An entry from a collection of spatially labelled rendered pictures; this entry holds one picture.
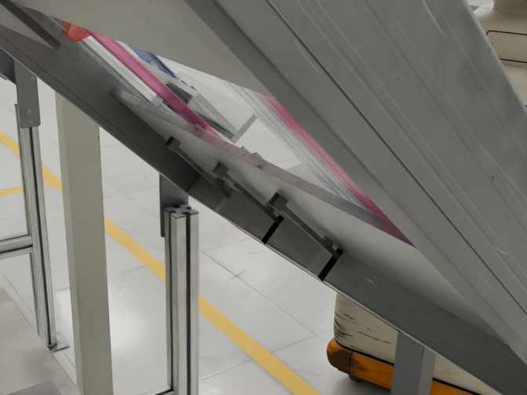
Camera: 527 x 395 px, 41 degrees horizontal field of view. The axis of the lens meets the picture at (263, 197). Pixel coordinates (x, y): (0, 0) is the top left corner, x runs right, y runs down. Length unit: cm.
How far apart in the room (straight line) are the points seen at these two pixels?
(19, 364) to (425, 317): 42
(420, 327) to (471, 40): 50
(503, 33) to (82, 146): 80
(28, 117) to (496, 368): 126
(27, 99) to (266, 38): 150
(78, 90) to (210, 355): 110
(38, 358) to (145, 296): 135
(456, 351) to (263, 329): 132
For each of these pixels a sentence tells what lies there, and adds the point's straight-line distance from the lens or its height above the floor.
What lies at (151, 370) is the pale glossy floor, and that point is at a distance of 183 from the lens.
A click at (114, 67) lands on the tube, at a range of 83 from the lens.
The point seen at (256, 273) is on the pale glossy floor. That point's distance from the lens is 226.
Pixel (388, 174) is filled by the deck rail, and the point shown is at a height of 99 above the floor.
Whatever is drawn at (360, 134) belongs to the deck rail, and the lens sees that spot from 22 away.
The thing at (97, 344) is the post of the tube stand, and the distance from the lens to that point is 144.
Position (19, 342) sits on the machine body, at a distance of 83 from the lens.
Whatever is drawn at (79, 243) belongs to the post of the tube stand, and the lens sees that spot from 132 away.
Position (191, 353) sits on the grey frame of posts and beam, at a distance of 119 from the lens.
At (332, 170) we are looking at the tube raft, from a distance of 51.
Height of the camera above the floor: 106
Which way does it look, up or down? 22 degrees down
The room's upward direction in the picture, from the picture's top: 2 degrees clockwise
